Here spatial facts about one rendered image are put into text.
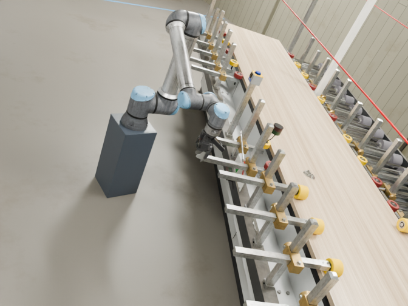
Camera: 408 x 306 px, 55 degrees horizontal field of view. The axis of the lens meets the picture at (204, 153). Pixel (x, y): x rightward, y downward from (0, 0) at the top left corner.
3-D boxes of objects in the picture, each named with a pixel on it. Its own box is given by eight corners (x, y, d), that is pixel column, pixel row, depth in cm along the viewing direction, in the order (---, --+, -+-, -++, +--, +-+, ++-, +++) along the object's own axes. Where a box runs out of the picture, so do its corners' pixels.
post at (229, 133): (226, 136, 285) (251, 83, 260) (224, 132, 288) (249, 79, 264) (231, 138, 286) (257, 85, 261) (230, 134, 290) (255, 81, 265)
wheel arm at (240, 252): (233, 257, 162) (237, 251, 160) (232, 249, 165) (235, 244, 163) (334, 272, 176) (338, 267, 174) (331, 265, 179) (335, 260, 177)
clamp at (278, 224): (274, 228, 187) (278, 221, 184) (267, 208, 198) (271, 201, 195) (285, 230, 189) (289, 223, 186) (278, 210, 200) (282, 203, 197)
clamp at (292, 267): (288, 272, 167) (293, 265, 165) (280, 247, 178) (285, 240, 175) (300, 274, 169) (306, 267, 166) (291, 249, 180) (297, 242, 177)
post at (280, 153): (243, 215, 227) (280, 152, 201) (242, 210, 229) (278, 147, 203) (249, 216, 228) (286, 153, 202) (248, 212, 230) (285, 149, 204)
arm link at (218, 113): (226, 102, 213) (234, 112, 207) (218, 120, 220) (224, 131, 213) (212, 100, 209) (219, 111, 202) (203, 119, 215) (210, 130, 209)
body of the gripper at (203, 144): (195, 142, 225) (202, 126, 218) (209, 146, 227) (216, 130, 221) (195, 150, 219) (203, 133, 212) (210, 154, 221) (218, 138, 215)
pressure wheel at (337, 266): (336, 261, 172) (325, 255, 180) (331, 278, 173) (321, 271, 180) (346, 263, 174) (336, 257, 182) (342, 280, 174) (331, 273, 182)
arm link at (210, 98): (199, 89, 216) (207, 101, 208) (217, 91, 222) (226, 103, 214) (193, 103, 222) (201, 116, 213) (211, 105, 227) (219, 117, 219)
